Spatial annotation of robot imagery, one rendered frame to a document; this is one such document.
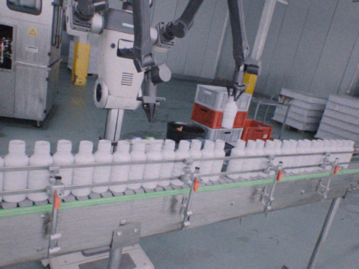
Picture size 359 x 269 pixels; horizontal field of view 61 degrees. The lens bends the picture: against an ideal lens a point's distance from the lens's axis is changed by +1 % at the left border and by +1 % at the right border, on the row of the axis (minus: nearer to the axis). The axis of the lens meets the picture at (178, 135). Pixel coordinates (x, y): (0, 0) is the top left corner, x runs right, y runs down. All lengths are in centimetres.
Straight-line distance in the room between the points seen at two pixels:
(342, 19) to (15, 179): 1247
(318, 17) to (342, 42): 146
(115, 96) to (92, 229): 74
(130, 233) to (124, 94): 74
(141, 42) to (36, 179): 60
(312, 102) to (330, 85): 430
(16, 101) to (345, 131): 646
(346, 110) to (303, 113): 109
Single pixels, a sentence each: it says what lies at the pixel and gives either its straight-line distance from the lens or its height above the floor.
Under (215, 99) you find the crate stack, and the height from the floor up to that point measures 100.
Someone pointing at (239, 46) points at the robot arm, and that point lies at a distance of 149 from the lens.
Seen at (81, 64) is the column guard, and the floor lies 56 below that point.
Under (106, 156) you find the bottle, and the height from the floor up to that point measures 113.
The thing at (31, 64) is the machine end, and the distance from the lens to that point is 455.
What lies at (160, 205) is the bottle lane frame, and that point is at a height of 94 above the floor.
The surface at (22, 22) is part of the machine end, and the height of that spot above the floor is 139.
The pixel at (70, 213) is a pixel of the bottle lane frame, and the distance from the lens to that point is 96.
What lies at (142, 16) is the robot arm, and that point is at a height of 156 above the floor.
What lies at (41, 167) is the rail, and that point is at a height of 111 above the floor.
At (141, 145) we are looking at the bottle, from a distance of 99.
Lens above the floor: 148
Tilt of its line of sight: 16 degrees down
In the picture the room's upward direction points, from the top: 12 degrees clockwise
